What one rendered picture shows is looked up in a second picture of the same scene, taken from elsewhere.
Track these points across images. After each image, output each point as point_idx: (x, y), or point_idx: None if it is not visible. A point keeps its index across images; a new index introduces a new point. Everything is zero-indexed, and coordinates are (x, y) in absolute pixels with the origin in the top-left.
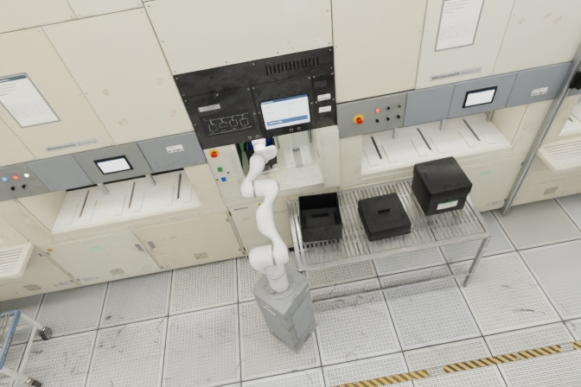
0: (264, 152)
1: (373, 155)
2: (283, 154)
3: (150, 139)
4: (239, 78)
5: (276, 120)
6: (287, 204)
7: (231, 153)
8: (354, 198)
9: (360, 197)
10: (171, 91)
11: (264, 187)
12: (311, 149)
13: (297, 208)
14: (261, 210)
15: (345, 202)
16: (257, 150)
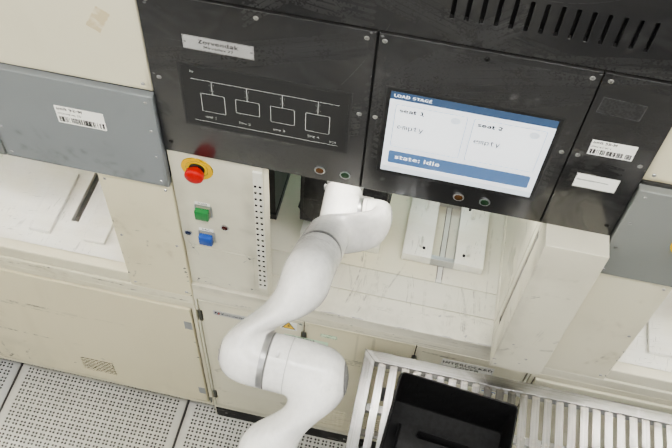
0: (346, 229)
1: (671, 319)
2: (409, 202)
3: (12, 66)
4: None
5: (421, 156)
6: (364, 360)
7: (249, 187)
8: (560, 425)
9: (581, 431)
10: None
11: (298, 378)
12: (495, 219)
13: (388, 388)
14: (260, 444)
15: (530, 429)
16: (331, 201)
